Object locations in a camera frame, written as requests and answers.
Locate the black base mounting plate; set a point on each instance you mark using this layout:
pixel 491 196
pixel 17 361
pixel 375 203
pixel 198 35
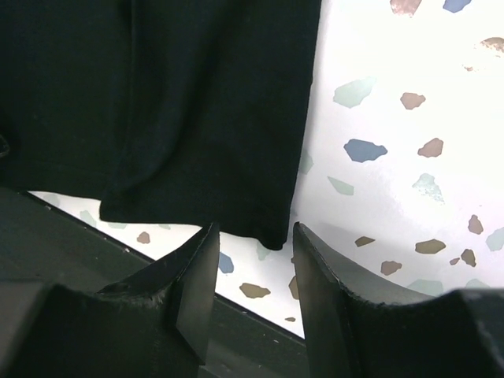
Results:
pixel 40 242

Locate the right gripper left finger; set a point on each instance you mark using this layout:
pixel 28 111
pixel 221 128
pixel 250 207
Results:
pixel 153 323

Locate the black t shirt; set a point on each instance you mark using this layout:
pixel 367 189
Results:
pixel 167 112

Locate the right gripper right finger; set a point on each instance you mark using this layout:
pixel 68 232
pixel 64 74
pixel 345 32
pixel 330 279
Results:
pixel 358 324

